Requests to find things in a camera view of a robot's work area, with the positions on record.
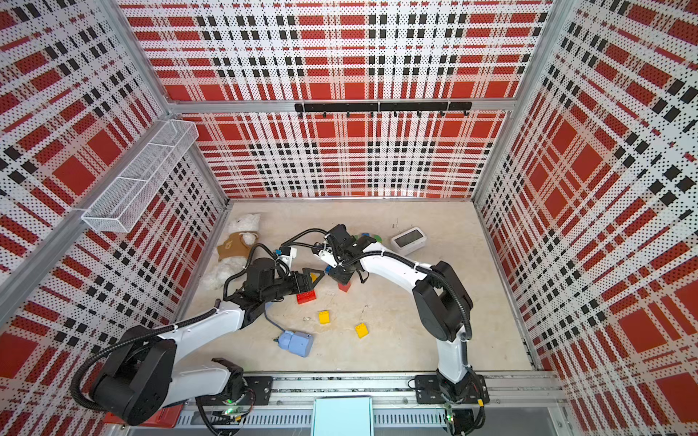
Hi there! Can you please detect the light blue tray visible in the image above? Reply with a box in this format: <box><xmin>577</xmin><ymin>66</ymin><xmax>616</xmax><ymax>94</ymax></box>
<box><xmin>311</xmin><ymin>397</ymin><xmax>374</xmax><ymax>436</ymax></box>

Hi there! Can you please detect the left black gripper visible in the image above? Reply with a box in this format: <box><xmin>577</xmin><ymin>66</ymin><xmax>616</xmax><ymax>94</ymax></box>
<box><xmin>262</xmin><ymin>268</ymin><xmax>324</xmax><ymax>303</ymax></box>

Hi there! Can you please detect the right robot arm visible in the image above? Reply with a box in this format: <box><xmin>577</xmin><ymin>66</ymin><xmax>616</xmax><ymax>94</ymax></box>
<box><xmin>276</xmin><ymin>225</ymin><xmax>489</xmax><ymax>405</ymax></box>

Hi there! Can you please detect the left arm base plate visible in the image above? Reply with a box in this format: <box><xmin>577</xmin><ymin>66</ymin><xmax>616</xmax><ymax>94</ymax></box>
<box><xmin>201</xmin><ymin>375</ymin><xmax>274</xmax><ymax>406</ymax></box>

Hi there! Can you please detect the red tool box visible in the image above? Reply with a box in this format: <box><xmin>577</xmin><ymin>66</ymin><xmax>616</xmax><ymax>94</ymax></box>
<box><xmin>104</xmin><ymin>404</ymin><xmax>184</xmax><ymax>429</ymax></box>

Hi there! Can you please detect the yellow square lego brick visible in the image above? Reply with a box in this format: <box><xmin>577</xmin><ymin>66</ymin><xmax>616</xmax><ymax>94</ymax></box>
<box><xmin>318</xmin><ymin>311</ymin><xmax>331</xmax><ymax>325</ymax></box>

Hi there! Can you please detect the red long lego brick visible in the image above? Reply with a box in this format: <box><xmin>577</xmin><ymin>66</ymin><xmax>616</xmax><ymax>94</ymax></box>
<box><xmin>296</xmin><ymin>291</ymin><xmax>317</xmax><ymax>305</ymax></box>

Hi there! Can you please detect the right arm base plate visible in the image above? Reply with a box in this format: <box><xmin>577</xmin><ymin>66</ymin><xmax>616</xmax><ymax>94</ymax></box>
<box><xmin>414</xmin><ymin>372</ymin><xmax>490</xmax><ymax>405</ymax></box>

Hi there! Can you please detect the white teddy bear brown shirt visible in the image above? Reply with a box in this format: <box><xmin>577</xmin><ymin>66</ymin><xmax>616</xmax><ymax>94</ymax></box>
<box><xmin>200</xmin><ymin>214</ymin><xmax>261</xmax><ymax>291</ymax></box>

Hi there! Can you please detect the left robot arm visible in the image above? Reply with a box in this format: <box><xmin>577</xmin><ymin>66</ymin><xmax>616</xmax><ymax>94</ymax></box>
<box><xmin>69</xmin><ymin>252</ymin><xmax>325</xmax><ymax>425</ymax></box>

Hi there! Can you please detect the white digital clock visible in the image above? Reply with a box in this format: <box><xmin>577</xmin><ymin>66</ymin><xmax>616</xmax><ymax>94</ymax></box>
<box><xmin>391</xmin><ymin>227</ymin><xmax>427</xmax><ymax>256</ymax></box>

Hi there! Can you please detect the black hook rail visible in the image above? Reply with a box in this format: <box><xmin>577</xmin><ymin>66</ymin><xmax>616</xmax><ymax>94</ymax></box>
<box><xmin>294</xmin><ymin>101</ymin><xmax>474</xmax><ymax>116</ymax></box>

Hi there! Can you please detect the light blue charger with cable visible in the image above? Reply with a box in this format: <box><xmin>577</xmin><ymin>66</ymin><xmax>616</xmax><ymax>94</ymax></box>
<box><xmin>265</xmin><ymin>303</ymin><xmax>314</xmax><ymax>358</ymax></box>

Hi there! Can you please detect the yellow small lego brick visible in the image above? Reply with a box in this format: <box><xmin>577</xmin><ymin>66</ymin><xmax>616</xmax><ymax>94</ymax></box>
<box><xmin>354</xmin><ymin>323</ymin><xmax>369</xmax><ymax>339</ymax></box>

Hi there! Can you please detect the white wire mesh basket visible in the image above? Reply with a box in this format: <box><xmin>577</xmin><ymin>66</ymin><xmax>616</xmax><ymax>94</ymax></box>
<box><xmin>82</xmin><ymin>119</ymin><xmax>198</xmax><ymax>234</ymax></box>

